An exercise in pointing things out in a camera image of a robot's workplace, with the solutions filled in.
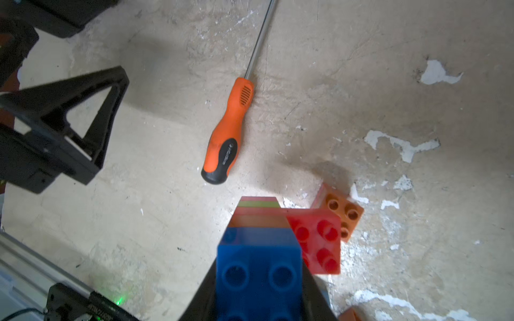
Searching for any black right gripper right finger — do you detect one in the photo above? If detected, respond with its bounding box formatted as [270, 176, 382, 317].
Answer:
[301, 264, 337, 321]

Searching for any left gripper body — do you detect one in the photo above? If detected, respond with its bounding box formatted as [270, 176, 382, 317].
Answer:
[1, 124, 100, 194]

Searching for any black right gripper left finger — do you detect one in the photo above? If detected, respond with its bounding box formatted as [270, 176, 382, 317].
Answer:
[179, 262, 218, 321]

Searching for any dark blue lego brick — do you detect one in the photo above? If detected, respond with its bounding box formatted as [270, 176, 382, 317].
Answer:
[216, 227, 303, 320]

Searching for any red long lego brick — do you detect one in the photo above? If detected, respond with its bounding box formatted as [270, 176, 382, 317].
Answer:
[285, 209, 341, 275]

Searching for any brown lego brick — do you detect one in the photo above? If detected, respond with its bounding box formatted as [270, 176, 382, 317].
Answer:
[311, 183, 364, 243]
[228, 215, 290, 229]
[338, 308, 361, 321]

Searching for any red square lego brick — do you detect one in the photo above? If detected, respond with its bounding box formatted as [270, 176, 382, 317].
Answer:
[234, 207, 284, 216]

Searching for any lime green lego brick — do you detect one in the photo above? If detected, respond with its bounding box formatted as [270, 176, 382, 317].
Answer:
[238, 201, 281, 208]

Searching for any magenta lego brick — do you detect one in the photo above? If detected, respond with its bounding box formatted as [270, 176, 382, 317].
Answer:
[240, 196, 278, 203]

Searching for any brown lego brick front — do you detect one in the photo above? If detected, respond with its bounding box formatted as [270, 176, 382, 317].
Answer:
[338, 308, 361, 321]

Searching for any orange black handled screwdriver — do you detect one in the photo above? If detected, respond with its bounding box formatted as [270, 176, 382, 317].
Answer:
[201, 0, 277, 185]

